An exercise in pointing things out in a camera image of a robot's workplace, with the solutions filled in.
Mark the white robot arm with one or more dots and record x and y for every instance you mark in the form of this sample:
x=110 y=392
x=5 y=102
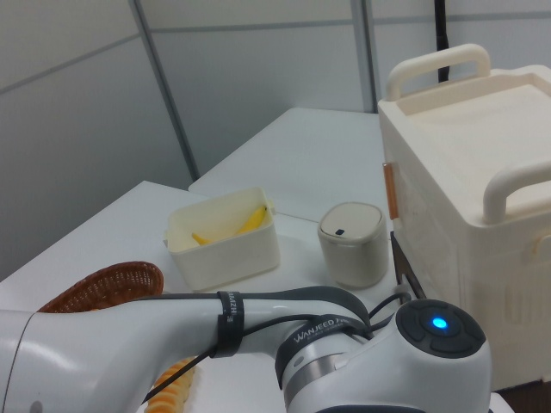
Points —
x=129 y=348

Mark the yellow banana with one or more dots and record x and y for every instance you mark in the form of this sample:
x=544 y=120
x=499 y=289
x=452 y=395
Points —
x=251 y=223

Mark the cream open plastic box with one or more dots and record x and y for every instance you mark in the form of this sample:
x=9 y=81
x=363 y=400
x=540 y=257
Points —
x=228 y=254

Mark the small beige lidded container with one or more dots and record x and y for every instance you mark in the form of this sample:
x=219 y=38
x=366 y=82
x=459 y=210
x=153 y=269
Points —
x=353 y=249

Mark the copper latch bar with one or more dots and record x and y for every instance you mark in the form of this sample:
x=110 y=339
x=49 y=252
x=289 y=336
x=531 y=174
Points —
x=391 y=189

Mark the dark brown base board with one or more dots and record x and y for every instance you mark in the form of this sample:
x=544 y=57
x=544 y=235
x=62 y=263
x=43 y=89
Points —
x=404 y=266

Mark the brown wicker basket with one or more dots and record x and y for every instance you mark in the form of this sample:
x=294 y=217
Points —
x=112 y=284

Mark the large cream cooler box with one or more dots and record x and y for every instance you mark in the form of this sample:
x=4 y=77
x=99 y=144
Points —
x=473 y=172

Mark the long striped bread roll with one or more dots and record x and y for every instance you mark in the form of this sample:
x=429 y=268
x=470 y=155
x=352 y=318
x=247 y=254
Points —
x=172 y=387

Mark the black vertical pole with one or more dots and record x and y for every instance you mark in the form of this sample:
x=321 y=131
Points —
x=441 y=38

